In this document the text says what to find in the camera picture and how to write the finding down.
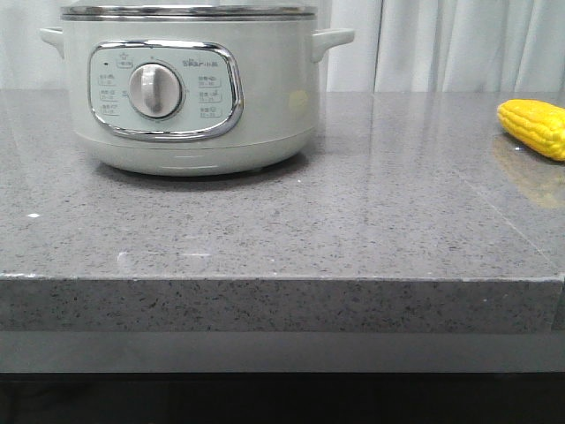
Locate glass pot lid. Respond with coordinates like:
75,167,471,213
60,1,317,22

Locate yellow corn cob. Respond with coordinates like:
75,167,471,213
497,99,564,162

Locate pale green electric pot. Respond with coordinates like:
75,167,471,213
40,17,355,177

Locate white curtain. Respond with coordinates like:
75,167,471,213
1,1,564,93

